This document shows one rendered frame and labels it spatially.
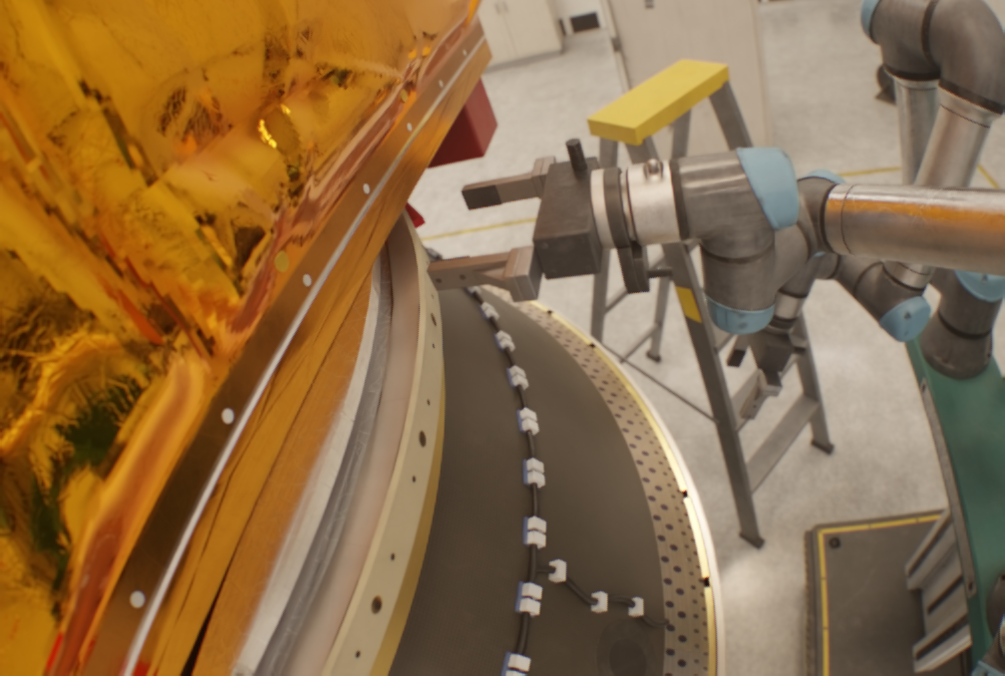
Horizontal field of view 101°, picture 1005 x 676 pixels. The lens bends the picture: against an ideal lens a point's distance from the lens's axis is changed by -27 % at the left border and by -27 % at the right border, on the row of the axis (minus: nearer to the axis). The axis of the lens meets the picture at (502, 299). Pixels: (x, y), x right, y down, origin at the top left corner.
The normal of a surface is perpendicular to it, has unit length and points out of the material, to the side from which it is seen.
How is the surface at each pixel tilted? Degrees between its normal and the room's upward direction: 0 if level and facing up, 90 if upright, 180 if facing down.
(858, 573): 0
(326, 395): 0
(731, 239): 90
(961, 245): 86
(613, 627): 62
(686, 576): 43
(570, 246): 90
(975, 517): 0
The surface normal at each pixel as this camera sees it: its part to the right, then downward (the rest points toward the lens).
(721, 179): -0.36, -0.18
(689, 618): 0.43, -0.64
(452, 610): 0.69, -0.43
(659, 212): -0.26, 0.42
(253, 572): -0.30, -0.73
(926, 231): -0.92, 0.15
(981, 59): -0.58, 0.22
